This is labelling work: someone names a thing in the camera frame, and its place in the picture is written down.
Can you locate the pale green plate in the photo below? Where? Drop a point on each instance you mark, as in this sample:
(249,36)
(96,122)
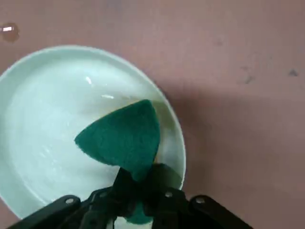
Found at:
(47,114)

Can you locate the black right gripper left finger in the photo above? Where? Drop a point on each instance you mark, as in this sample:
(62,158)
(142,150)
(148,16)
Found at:
(95,207)

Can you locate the green and yellow sponge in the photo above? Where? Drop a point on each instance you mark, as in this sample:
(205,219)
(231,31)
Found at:
(128,136)

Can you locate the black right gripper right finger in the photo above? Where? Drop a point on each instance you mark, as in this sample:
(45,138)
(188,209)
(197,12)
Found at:
(171,210)

